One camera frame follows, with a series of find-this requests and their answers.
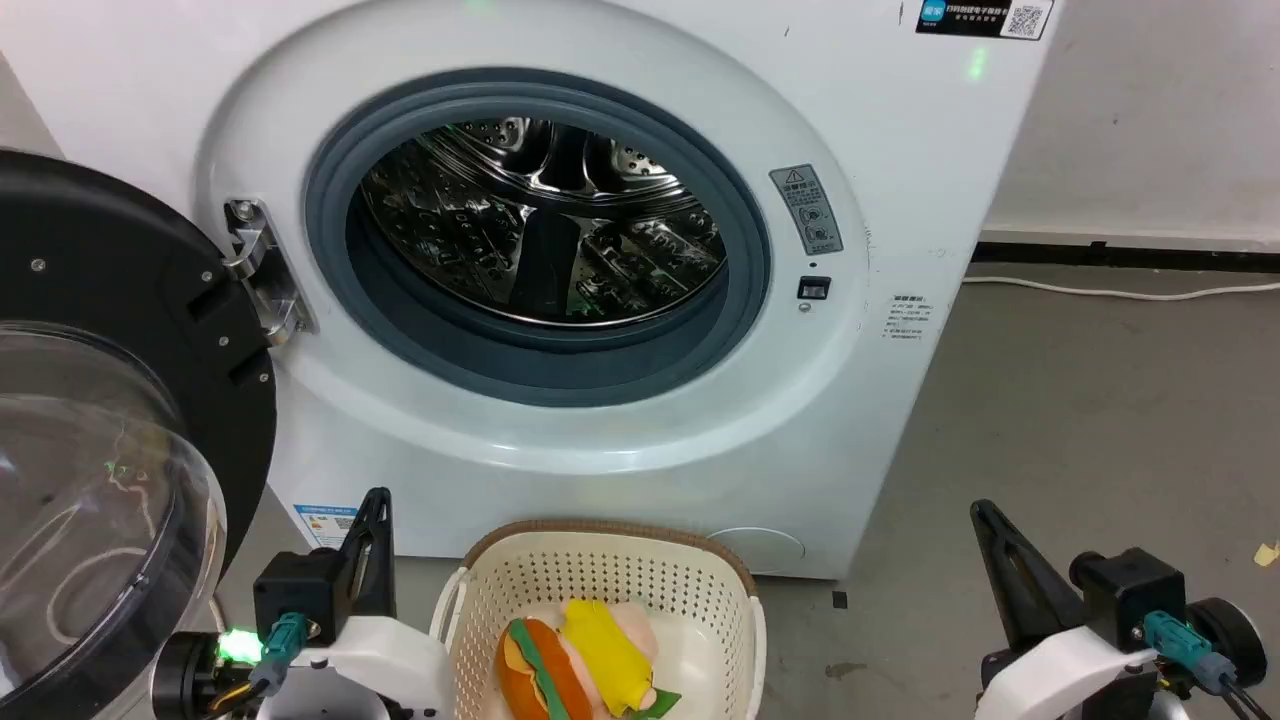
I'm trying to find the white cable on floor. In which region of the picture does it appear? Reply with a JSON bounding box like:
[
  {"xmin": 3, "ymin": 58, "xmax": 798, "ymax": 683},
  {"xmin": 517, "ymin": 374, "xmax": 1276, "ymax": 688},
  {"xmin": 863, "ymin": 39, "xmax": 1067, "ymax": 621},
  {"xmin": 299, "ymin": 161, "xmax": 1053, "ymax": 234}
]
[{"xmin": 962, "ymin": 275, "xmax": 1280, "ymax": 302}]

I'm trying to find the black QR code sticker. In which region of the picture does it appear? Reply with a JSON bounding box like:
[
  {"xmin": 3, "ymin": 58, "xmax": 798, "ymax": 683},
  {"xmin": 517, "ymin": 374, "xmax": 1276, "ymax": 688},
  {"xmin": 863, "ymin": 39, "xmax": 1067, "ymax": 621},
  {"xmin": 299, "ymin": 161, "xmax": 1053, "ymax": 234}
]
[{"xmin": 915, "ymin": 0, "xmax": 1056, "ymax": 42}]

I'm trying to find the metal door hinge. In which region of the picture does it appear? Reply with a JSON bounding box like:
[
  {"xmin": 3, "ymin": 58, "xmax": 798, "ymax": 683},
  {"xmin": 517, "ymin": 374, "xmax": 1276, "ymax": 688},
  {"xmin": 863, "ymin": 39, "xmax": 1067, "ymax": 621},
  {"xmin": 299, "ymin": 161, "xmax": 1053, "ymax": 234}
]
[{"xmin": 222, "ymin": 198, "xmax": 318, "ymax": 348}]

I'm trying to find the stainless steel washer drum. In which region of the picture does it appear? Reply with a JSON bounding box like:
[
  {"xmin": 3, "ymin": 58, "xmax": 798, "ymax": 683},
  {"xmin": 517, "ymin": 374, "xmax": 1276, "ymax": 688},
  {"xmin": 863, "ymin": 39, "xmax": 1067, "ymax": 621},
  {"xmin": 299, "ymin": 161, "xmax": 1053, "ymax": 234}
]
[{"xmin": 360, "ymin": 118, "xmax": 729, "ymax": 329}]

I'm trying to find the teal plug left gripper cable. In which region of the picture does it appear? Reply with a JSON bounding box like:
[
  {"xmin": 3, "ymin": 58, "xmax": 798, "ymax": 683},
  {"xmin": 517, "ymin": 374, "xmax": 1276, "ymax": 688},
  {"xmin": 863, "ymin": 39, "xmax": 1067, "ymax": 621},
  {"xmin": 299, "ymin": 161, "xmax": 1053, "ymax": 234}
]
[{"xmin": 205, "ymin": 612, "xmax": 309, "ymax": 717}]

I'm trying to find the small printed text label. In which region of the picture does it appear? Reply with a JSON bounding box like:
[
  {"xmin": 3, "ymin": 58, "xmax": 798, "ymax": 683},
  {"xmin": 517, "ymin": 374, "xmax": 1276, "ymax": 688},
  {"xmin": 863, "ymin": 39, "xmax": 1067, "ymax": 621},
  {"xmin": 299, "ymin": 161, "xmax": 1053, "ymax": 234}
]
[{"xmin": 882, "ymin": 293, "xmax": 933, "ymax": 343}]

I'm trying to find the black washer door, glass bowl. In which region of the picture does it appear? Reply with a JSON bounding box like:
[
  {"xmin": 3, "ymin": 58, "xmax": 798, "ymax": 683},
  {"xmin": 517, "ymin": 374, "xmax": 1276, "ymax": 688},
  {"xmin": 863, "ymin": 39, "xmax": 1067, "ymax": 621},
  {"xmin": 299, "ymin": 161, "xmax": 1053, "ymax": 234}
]
[{"xmin": 0, "ymin": 150, "xmax": 278, "ymax": 720}]

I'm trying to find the yellow and pink plush toy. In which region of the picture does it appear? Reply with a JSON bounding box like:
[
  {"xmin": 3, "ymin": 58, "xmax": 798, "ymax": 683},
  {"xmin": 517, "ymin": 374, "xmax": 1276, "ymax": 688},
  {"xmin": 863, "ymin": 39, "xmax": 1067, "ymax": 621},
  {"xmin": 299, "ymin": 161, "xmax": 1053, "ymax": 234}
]
[{"xmin": 545, "ymin": 598, "xmax": 683, "ymax": 720}]

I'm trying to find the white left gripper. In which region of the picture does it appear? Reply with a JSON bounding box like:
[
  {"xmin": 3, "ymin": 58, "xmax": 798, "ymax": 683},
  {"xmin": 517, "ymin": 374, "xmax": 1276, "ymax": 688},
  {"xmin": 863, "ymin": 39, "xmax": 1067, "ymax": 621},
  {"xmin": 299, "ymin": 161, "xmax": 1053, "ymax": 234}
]
[{"xmin": 255, "ymin": 487, "xmax": 456, "ymax": 720}]

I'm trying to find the grey warning sticker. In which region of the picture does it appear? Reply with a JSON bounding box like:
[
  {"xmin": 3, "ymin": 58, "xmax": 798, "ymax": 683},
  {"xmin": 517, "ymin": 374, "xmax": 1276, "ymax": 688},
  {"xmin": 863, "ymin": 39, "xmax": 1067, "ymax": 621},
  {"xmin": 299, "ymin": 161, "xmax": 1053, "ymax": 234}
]
[{"xmin": 768, "ymin": 164, "xmax": 844, "ymax": 257}]

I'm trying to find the hamburger plush toy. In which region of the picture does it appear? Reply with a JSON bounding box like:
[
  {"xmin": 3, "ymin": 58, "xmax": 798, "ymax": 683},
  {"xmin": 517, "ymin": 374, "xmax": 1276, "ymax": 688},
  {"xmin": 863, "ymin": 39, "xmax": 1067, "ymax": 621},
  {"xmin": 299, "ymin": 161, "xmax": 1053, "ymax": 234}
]
[{"xmin": 495, "ymin": 617, "xmax": 596, "ymax": 720}]

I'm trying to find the cream perforated laundry basket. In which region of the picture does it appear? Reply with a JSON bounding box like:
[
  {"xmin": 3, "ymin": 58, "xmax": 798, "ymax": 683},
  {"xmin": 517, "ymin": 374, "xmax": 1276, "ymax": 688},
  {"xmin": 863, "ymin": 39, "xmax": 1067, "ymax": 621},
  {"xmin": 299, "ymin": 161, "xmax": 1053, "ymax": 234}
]
[{"xmin": 430, "ymin": 518, "xmax": 768, "ymax": 720}]

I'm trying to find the round white filter cover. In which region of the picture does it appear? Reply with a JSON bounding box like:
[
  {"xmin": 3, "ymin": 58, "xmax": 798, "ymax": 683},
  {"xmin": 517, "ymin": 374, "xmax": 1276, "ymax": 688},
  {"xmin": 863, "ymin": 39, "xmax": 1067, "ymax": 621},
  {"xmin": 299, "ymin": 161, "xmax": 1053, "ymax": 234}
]
[{"xmin": 706, "ymin": 527, "xmax": 807, "ymax": 576}]

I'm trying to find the grey rubber door gasket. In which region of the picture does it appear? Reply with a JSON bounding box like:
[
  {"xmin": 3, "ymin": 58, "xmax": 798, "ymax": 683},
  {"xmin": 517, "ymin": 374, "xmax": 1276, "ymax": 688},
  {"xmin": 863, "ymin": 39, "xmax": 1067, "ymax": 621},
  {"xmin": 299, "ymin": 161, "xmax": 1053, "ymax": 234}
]
[{"xmin": 303, "ymin": 67, "xmax": 773, "ymax": 408}]

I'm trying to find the white front-load washing machine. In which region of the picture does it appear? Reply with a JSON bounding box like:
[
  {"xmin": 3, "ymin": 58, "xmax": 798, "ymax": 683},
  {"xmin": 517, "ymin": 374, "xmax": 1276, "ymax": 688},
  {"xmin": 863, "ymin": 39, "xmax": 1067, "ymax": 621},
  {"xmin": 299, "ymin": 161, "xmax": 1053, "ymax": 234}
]
[{"xmin": 0, "ymin": 0, "xmax": 1066, "ymax": 582}]

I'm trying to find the teal plug right gripper cable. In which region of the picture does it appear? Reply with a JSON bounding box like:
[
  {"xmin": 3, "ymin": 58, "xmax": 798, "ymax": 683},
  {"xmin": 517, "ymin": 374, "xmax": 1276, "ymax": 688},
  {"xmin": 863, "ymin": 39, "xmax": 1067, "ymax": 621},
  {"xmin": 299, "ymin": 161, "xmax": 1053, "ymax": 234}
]
[{"xmin": 1143, "ymin": 610, "xmax": 1280, "ymax": 720}]

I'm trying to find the teal plug gripper cable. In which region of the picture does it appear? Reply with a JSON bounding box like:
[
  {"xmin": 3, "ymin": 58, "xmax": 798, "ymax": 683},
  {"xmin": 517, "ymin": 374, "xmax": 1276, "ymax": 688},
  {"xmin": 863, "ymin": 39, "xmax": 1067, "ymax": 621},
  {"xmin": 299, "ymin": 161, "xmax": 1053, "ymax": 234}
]
[
  {"xmin": 1143, "ymin": 610, "xmax": 1280, "ymax": 720},
  {"xmin": 205, "ymin": 612, "xmax": 309, "ymax": 717}
]

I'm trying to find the black baseboard strip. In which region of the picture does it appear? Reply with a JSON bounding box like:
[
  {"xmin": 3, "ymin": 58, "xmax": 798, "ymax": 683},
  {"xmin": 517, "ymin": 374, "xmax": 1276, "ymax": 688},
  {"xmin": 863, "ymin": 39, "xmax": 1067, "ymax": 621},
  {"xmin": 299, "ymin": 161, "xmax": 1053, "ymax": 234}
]
[{"xmin": 972, "ymin": 240, "xmax": 1280, "ymax": 274}]

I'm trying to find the blue white energy label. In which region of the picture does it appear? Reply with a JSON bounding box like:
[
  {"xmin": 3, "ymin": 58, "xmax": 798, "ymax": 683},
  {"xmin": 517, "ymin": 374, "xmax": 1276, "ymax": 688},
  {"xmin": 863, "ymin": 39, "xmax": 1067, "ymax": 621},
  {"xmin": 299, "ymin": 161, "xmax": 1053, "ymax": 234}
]
[{"xmin": 293, "ymin": 503, "xmax": 359, "ymax": 551}]

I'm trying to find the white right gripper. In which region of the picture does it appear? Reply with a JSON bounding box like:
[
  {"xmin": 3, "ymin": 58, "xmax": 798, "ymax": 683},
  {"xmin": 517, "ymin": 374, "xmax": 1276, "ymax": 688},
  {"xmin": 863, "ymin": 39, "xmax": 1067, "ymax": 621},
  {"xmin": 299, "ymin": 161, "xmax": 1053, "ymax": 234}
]
[{"xmin": 969, "ymin": 499, "xmax": 1169, "ymax": 720}]

